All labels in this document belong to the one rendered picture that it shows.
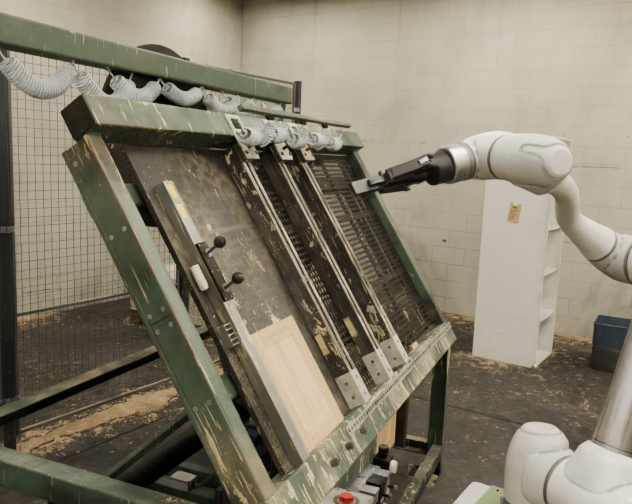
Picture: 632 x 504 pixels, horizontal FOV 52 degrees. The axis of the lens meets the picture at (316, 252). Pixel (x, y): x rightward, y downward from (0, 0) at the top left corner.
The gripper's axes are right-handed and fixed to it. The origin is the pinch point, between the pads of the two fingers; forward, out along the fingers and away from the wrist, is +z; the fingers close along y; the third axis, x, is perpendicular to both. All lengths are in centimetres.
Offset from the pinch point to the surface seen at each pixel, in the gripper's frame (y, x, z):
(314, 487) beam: 78, -54, 14
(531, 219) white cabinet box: 324, 71, -320
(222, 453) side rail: 64, -37, 38
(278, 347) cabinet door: 89, -10, 6
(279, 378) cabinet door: 85, -20, 10
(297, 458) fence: 80, -45, 15
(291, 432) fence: 79, -37, 15
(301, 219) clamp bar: 117, 44, -32
